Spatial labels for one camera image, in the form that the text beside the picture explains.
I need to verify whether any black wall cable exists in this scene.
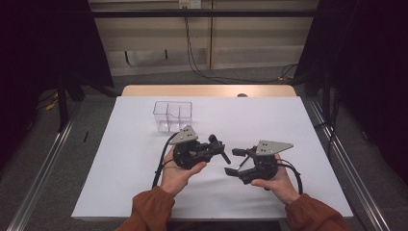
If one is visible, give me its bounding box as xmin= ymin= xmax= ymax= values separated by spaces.
xmin=184 ymin=17 xmax=299 ymax=85

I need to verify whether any wooden table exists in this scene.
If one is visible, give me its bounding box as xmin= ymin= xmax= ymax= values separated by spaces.
xmin=120 ymin=84 xmax=297 ymax=98

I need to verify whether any black curtain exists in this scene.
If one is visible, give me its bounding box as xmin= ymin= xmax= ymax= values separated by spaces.
xmin=293 ymin=0 xmax=408 ymax=186
xmin=0 ymin=0 xmax=115 ymax=167

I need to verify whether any black horizontal bar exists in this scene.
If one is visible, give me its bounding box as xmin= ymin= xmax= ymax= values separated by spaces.
xmin=90 ymin=9 xmax=319 ymax=18

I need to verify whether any black metal stand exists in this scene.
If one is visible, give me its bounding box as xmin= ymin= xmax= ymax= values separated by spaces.
xmin=55 ymin=71 xmax=70 ymax=133
xmin=321 ymin=68 xmax=339 ymax=156

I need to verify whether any person's right hand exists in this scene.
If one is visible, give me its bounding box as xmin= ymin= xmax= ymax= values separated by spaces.
xmin=250 ymin=153 xmax=302 ymax=206

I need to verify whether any aluminium floor rail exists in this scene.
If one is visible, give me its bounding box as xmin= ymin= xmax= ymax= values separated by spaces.
xmin=6 ymin=104 xmax=82 ymax=231
xmin=304 ymin=95 xmax=392 ymax=231

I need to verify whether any right hand-held gripper cable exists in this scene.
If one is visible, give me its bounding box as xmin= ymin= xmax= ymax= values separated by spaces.
xmin=276 ymin=159 xmax=304 ymax=196

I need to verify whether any white power outlet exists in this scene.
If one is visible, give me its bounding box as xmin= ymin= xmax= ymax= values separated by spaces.
xmin=178 ymin=0 xmax=203 ymax=10

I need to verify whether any white table mat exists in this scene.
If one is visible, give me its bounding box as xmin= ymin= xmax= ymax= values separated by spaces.
xmin=70 ymin=95 xmax=354 ymax=221

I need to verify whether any hand-held gripper cable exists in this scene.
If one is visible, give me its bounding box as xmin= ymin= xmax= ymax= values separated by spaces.
xmin=276 ymin=159 xmax=304 ymax=196
xmin=151 ymin=132 xmax=179 ymax=190

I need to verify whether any left hand-held gripper cable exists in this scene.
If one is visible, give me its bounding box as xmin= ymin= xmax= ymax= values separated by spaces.
xmin=151 ymin=132 xmax=179 ymax=190

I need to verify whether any clear plastic organizer box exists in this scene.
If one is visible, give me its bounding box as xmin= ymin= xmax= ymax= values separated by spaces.
xmin=152 ymin=100 xmax=193 ymax=134

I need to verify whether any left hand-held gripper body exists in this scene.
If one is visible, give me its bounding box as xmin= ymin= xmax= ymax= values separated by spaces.
xmin=168 ymin=124 xmax=213 ymax=170

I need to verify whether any person's left hand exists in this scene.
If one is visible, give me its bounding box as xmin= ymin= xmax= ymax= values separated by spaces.
xmin=160 ymin=145 xmax=208 ymax=197

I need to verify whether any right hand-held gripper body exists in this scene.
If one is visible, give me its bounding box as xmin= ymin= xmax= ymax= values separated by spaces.
xmin=239 ymin=140 xmax=294 ymax=186

